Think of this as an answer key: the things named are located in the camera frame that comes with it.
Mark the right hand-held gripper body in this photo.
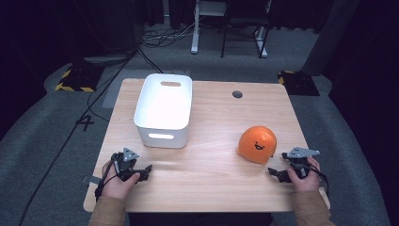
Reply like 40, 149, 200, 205
281, 147, 321, 180

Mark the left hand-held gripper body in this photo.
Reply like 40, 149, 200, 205
111, 147, 140, 182

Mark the orange smiley face toy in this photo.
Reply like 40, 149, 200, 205
237, 125, 278, 166

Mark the white plastic storage bin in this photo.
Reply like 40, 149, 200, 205
134, 73, 193, 149

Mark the person's right hand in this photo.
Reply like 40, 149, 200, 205
286, 156, 322, 193

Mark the person's left hand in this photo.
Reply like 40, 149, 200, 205
102, 159, 141, 201

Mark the grey tape piece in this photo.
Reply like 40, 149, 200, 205
82, 175, 103, 186

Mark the right hand-held gripper black cable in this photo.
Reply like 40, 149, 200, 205
309, 163, 331, 194

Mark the hand-held gripper black cable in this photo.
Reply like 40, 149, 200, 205
94, 156, 121, 202
309, 163, 331, 194

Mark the left hand-held gripper black cable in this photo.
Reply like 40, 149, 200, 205
94, 156, 121, 202

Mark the long black floor cable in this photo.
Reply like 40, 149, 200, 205
18, 48, 139, 226

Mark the black yellow striped base plate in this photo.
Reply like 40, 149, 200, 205
55, 63, 104, 93
277, 70, 321, 97

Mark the thin black floor cable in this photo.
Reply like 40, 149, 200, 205
136, 46, 165, 74

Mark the bundle of floor cables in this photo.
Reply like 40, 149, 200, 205
139, 24, 196, 49

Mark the white desk frame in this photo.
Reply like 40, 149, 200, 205
190, 0, 268, 58

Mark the black metal chair frame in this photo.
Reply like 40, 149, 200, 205
220, 0, 271, 59

